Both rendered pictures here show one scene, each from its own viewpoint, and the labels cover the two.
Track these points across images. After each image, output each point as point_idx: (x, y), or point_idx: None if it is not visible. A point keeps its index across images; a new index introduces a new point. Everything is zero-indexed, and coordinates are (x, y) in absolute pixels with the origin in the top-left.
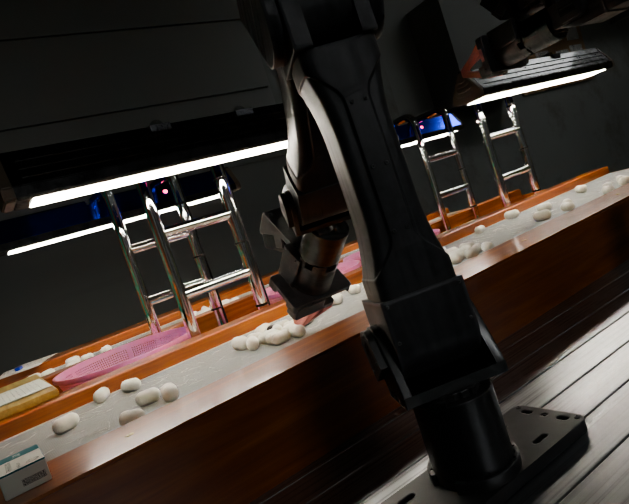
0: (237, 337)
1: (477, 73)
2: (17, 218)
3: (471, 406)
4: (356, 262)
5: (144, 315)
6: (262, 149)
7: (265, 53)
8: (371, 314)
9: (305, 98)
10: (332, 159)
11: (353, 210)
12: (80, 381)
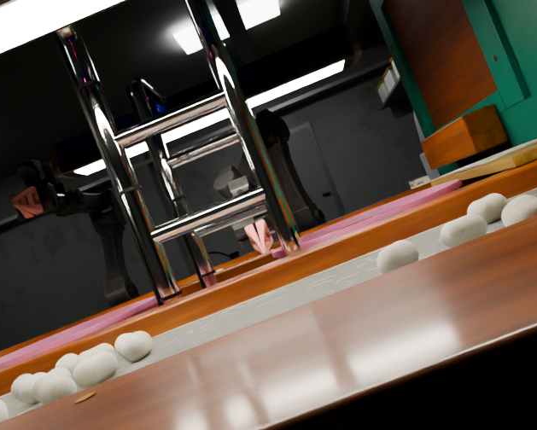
0: None
1: (31, 206)
2: None
3: None
4: (14, 354)
5: (288, 208)
6: (168, 139)
7: (283, 132)
8: (312, 208)
9: (285, 150)
10: (290, 168)
11: (299, 182)
12: (420, 197)
